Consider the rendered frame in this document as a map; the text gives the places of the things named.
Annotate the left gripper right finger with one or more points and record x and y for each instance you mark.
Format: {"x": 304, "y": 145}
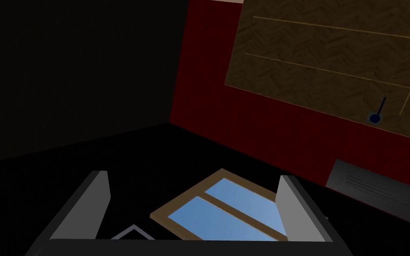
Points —
{"x": 299, "y": 209}

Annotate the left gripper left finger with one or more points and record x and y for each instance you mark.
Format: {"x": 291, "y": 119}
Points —
{"x": 84, "y": 209}

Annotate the wooden framed window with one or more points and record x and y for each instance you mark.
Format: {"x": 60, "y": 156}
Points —
{"x": 222, "y": 213}

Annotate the dark grey wall vent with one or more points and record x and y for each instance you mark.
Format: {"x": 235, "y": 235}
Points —
{"x": 379, "y": 190}

